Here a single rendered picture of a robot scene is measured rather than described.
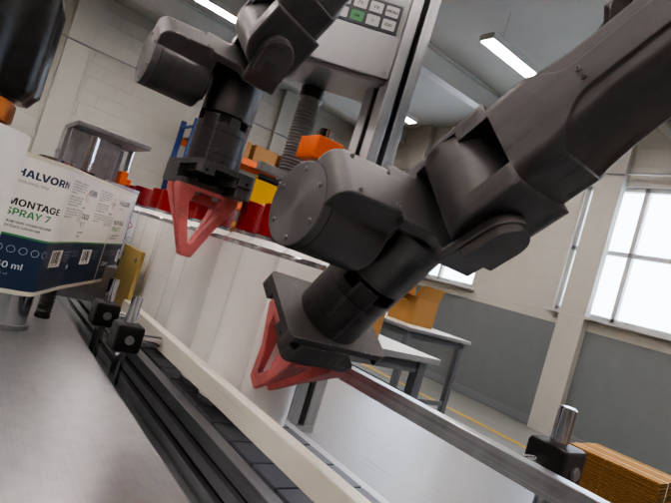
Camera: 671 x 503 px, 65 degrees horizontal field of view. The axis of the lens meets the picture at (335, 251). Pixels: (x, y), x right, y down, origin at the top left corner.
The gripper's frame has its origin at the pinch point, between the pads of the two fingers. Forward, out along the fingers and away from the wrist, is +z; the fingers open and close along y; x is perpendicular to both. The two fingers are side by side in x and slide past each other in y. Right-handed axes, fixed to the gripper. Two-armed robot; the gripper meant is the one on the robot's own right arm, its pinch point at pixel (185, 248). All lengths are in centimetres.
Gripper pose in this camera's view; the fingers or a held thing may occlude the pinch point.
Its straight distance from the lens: 58.9
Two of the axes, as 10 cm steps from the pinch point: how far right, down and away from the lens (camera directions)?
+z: -2.9, 9.6, -0.4
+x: 7.7, 2.6, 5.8
